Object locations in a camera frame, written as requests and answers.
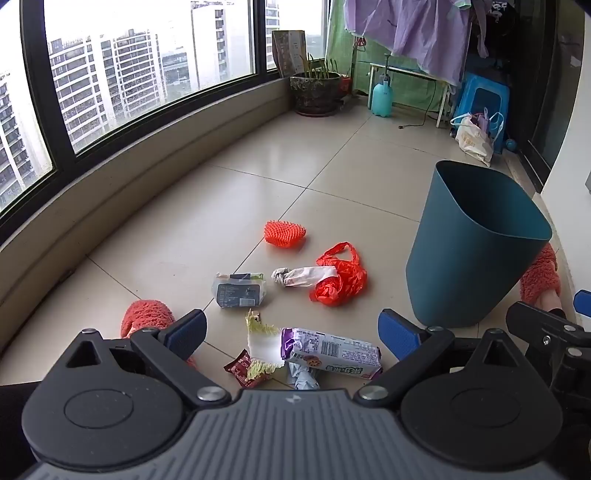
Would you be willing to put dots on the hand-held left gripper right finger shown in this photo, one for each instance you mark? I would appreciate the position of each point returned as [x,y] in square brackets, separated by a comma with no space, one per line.
[397,332]

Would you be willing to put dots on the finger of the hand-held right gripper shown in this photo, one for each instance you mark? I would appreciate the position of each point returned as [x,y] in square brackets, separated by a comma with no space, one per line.
[540,323]
[583,303]

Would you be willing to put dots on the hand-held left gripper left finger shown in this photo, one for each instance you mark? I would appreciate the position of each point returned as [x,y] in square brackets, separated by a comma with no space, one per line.
[187,330]

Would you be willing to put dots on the clear wet wipes packet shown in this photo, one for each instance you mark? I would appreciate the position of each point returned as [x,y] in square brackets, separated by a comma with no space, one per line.
[240,293]

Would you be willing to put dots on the red plastic bag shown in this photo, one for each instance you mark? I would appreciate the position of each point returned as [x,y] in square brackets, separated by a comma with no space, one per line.
[337,288]

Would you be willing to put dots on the teal plastic bin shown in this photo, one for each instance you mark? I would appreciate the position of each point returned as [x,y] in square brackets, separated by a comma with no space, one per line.
[461,258]

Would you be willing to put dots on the white tissue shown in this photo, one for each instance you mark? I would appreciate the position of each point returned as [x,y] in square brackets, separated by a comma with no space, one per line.
[304,275]

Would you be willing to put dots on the person's right leg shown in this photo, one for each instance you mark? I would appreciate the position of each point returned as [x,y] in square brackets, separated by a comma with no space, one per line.
[549,303]

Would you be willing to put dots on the person's left orange fluffy slipper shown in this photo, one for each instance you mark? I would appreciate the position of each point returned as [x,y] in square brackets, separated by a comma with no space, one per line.
[145,314]

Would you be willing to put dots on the person's orange fluffy slipper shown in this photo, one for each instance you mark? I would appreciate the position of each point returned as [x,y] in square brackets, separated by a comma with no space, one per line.
[540,277]
[145,314]

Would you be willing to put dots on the person's right orange fluffy slipper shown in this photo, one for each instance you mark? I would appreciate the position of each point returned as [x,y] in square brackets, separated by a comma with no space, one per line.
[540,277]

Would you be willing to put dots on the small dark red wrapper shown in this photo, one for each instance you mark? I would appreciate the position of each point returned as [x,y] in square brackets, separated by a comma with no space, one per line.
[238,367]

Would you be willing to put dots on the purple cookie wrapper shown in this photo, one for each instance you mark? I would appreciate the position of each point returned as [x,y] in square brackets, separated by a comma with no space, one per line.
[332,353]

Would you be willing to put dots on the crumpled silver foil wrapper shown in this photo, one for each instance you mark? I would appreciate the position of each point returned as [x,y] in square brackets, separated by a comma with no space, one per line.
[302,376]

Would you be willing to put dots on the orange foam mesh net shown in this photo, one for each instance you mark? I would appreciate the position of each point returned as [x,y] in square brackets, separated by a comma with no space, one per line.
[284,234]

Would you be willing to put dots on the small blue ball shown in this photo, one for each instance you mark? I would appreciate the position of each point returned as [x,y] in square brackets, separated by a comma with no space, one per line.
[510,145]

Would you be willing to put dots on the white tote bag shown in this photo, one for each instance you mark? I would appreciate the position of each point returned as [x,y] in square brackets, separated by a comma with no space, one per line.
[471,143]

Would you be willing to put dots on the dark sliding door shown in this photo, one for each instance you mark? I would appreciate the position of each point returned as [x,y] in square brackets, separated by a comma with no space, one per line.
[554,92]

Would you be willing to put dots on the blue plastic stool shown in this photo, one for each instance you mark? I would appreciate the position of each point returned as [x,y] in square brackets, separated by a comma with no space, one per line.
[485,99]

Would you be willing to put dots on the wheeled pot tray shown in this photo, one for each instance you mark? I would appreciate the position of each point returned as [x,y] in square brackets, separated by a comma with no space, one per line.
[318,112]

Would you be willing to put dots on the teal spray bottle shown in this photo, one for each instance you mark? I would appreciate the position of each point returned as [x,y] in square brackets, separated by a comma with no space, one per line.
[382,99]

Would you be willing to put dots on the dark ceramic plant pot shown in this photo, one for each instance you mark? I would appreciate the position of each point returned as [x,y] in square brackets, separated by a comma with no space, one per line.
[316,94]

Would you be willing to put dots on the small red container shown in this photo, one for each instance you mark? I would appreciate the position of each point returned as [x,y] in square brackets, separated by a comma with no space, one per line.
[345,85]

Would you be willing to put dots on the white metal rack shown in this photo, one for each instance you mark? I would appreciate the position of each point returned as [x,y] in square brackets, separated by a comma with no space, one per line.
[415,72]

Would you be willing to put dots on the apartment buildings outside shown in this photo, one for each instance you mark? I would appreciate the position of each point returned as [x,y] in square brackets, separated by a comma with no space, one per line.
[115,69]

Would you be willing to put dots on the green leafy plant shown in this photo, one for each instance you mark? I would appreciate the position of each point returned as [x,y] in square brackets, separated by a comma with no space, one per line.
[323,71]

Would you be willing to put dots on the green mesh curtain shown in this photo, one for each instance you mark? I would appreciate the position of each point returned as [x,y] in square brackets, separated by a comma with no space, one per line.
[339,46]

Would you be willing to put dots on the brown paper bag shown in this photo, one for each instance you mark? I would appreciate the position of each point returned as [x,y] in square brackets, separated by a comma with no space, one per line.
[288,53]

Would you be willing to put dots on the hanging black garment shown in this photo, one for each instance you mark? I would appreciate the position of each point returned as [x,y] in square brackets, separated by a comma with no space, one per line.
[496,18]

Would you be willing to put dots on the hanging purple cloth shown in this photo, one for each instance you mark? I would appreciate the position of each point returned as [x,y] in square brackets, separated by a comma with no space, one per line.
[415,32]

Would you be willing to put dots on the black window frame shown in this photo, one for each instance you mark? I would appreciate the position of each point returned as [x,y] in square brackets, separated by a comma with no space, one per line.
[51,92]

